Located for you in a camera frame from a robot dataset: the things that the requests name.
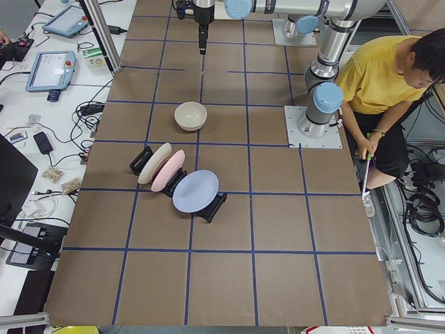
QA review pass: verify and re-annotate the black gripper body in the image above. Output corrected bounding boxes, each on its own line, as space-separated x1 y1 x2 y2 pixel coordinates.
193 0 213 24

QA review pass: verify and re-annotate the cream ceramic bowl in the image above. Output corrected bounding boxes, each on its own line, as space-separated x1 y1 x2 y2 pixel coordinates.
174 102 207 132

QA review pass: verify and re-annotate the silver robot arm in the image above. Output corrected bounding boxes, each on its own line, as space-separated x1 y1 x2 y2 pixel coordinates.
223 0 385 138

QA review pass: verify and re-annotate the green white small box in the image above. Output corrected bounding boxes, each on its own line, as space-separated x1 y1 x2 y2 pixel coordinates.
82 47 106 68

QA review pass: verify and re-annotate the cream plate in rack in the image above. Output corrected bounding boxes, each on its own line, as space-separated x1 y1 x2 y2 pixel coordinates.
138 143 172 184

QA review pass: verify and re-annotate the blue teach pendant far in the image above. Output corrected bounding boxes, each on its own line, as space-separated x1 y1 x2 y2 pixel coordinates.
42 6 89 38

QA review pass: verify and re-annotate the blue teach pendant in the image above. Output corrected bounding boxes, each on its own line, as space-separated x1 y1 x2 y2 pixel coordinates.
26 51 76 92
42 6 89 38

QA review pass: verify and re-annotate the black power brick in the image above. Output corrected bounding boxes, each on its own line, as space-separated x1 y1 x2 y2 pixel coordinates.
79 103 104 117

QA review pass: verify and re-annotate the blue teach pendant near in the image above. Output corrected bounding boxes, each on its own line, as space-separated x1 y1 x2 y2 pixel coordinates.
26 51 76 92

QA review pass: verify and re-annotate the lavender plate in rack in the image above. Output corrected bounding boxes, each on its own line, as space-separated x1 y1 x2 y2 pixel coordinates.
172 170 219 213

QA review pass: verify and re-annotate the person in yellow shirt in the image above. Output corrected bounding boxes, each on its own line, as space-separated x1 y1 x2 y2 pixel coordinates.
336 29 444 218

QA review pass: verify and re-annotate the black dish rack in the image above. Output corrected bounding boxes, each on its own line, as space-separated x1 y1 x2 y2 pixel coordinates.
129 146 227 223

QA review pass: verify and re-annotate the black power adapter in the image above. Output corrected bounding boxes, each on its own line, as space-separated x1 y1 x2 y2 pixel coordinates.
33 132 54 154

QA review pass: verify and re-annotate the black monitor stand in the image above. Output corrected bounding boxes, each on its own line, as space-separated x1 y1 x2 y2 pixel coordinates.
1 137 67 271

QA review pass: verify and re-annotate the aluminium frame post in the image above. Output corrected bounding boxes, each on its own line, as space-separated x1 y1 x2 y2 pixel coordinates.
79 0 122 74

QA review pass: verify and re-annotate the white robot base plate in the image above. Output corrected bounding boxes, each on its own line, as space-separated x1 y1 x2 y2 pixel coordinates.
284 106 343 150

